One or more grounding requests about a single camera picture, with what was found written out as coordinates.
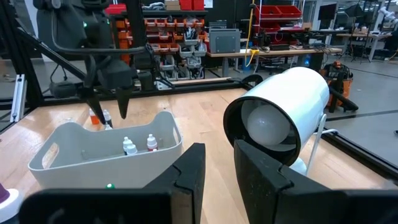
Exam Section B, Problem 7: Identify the small red food coloring bottle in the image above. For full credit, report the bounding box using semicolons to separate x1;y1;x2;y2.
146;133;159;152

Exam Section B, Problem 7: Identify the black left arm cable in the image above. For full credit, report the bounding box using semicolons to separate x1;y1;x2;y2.
51;9;149;57

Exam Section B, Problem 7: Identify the grey metal box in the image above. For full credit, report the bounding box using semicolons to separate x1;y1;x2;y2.
208;28;241;54

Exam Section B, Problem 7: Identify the yellow hanging cable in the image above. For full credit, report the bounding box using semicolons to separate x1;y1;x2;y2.
244;0;261;68

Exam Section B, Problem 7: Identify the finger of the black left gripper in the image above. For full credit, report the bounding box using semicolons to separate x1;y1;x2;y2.
79;88;106;125
115;85;133;120

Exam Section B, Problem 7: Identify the parts shelf with orange bins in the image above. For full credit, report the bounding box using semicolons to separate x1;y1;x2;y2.
105;0;209;80

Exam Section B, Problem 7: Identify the silver aluminium extrusion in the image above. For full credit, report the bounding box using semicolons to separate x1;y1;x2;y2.
9;73;28;123

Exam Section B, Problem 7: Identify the orange black shop vacuum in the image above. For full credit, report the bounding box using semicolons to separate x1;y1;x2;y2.
322;60;360;113

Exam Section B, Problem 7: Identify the white plastic handled basket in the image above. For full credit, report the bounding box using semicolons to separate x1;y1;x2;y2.
27;111;184;190

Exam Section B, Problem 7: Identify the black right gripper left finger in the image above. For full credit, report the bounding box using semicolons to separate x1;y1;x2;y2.
18;142;206;224

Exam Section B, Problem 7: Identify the rack with red bins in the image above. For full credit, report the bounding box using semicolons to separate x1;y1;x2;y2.
253;2;304;34

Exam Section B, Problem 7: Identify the wooden workbench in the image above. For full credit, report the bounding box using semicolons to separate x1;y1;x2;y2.
205;45;343;78

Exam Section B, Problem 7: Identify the white office table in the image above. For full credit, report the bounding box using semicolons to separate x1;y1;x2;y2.
335;30;392;63

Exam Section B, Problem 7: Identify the large purple food coloring bottle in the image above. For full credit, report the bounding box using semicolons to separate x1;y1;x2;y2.
0;182;23;224

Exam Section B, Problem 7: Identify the white cylindrical spot lamp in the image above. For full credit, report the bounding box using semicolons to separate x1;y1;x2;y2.
223;67;339;177

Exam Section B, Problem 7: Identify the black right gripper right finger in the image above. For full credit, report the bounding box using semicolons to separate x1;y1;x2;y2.
234;139;398;224

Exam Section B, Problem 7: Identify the small blue food coloring bottle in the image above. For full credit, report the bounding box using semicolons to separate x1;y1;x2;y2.
102;108;113;126

